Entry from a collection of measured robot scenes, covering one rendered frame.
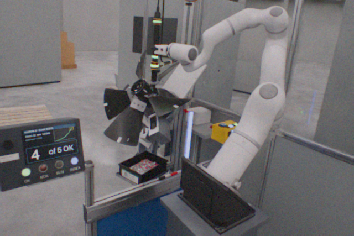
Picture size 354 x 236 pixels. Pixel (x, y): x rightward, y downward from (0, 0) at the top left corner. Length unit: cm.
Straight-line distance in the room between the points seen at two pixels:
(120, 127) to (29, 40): 563
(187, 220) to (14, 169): 60
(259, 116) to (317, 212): 104
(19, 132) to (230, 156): 70
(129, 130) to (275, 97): 89
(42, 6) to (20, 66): 149
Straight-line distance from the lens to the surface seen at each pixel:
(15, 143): 93
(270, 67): 114
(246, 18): 134
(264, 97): 98
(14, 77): 699
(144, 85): 157
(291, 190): 193
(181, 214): 103
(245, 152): 98
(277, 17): 122
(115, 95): 179
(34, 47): 706
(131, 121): 157
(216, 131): 151
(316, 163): 179
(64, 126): 95
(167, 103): 142
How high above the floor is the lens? 158
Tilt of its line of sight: 16 degrees down
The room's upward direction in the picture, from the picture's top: 5 degrees clockwise
